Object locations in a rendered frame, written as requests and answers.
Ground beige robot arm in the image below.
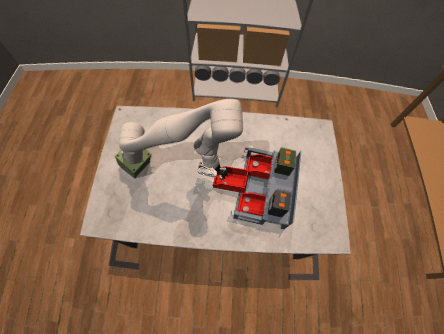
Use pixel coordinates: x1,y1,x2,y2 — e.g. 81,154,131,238
119,99,243,177

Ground grey metal shelf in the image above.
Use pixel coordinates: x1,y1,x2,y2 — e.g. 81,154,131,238
230,147,301,229

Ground olive green tool case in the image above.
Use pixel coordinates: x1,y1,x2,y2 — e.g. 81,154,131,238
274,148,296,176

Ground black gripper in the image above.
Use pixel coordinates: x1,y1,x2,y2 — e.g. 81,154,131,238
199,162,228,179

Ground black tool case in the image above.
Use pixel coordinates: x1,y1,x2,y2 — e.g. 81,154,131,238
268,190,291,217

